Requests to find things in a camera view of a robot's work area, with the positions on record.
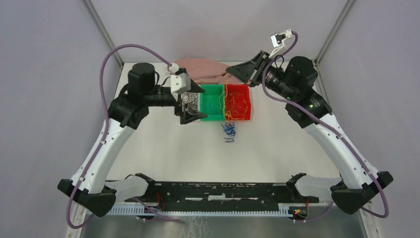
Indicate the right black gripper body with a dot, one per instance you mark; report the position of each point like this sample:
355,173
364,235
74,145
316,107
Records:
274,81

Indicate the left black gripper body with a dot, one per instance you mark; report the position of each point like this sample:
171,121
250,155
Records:
159,97

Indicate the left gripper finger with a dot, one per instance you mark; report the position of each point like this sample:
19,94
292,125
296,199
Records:
189,115
190,85

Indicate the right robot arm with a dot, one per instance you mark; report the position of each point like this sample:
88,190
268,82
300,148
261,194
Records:
359,181

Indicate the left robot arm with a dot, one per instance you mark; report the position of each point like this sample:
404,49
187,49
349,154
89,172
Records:
89,187

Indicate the clear plastic bin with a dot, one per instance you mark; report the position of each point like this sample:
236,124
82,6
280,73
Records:
190,99

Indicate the pink cloth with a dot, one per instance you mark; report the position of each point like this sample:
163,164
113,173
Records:
206,71

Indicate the green plastic bin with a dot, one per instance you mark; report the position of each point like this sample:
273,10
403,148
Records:
212,102

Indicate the red plastic bin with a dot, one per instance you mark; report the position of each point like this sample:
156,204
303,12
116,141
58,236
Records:
237,102

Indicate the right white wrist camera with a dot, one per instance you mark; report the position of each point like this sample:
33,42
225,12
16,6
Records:
278,41

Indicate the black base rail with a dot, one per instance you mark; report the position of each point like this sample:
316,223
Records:
222,197

